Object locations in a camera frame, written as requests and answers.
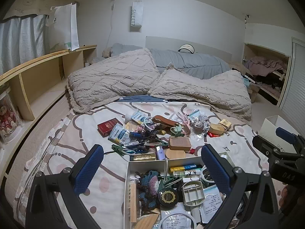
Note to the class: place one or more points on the blue white tissue packet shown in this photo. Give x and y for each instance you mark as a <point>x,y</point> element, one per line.
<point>118,133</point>

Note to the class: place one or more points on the beige fuzzy pillow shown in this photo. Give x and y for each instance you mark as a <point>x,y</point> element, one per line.
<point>112,81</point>

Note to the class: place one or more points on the white storage box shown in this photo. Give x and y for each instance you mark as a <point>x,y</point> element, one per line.
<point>269,128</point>
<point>145,165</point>

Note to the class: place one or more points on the wooden fan piece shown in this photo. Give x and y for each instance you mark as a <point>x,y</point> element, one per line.
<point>147,221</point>

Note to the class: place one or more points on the round wooden lid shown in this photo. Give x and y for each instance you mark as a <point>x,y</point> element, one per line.
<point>176,153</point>

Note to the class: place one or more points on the wooden shelf unit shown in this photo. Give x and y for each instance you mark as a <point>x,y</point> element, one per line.
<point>40,81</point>

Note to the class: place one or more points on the wooden stool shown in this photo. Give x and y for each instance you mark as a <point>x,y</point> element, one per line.
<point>252,90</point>

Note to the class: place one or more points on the crochet piece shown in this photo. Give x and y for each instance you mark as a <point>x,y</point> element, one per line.
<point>149,186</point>

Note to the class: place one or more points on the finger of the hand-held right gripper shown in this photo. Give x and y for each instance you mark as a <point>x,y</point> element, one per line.
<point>264,145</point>
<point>286,134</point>

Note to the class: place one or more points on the red packet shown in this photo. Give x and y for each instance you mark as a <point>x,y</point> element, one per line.
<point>213,134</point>

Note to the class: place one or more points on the green round mirror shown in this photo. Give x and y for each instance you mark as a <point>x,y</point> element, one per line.
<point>176,130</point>

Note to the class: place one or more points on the small yellow box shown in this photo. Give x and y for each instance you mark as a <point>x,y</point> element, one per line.
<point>225,124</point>

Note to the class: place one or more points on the oval wooden lid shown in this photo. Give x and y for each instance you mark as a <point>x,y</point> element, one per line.
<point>216,128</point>

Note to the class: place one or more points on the beige fuzzy blanket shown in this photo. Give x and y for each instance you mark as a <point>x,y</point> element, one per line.
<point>202,90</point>

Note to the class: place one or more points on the white helmet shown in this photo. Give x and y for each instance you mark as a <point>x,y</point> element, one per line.
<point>186,48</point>

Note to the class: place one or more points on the gold bar box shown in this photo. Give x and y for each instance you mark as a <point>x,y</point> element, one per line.
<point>143,157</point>

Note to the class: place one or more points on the white louvre door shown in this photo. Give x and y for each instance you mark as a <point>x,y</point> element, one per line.
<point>293,88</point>

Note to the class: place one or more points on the narrow white paper bag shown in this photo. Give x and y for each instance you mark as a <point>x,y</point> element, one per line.
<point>136,16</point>

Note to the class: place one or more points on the wooden tube case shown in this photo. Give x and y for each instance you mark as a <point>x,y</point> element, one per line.
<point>133,195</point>

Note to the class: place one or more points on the yellow blue tube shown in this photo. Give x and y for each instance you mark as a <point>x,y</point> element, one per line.
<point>182,167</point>

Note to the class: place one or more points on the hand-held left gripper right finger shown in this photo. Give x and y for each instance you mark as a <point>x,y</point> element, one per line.
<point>215,169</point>

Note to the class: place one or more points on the beige printed valance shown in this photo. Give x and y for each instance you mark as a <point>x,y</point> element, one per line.
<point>26,2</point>

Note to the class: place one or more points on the green clothespin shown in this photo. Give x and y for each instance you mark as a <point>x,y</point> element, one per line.
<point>119,149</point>

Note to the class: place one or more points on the red box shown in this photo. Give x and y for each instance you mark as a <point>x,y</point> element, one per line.
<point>108,126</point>

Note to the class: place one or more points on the white soap dish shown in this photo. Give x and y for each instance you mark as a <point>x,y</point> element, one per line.
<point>193,194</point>

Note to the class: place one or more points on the brown leather case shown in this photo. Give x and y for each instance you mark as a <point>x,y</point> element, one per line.
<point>164,120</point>

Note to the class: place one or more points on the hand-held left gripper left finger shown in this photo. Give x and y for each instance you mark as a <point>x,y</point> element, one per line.
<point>89,169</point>

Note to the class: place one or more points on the clear box of plush dolls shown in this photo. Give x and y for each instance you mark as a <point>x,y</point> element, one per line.
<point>7,116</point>

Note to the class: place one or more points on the white tote bag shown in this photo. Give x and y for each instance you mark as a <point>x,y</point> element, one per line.
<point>64,26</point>

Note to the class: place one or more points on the green clip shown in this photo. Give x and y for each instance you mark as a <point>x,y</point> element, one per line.
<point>170,181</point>

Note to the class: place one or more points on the grey headboard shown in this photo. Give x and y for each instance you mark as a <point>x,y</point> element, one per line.
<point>162,43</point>

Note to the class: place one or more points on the grey curtain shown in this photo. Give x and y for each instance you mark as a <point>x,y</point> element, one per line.
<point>21,38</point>

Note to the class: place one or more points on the pink clothes pile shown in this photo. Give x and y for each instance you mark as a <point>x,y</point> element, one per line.
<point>264,64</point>

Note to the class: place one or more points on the brown ball in plastic bag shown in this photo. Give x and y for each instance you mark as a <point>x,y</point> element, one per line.
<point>198,125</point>

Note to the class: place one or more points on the black round tin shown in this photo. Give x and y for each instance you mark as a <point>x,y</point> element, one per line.
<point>168,196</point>

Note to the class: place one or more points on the pink rectangular block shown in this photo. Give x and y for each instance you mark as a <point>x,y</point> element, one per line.
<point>180,143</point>

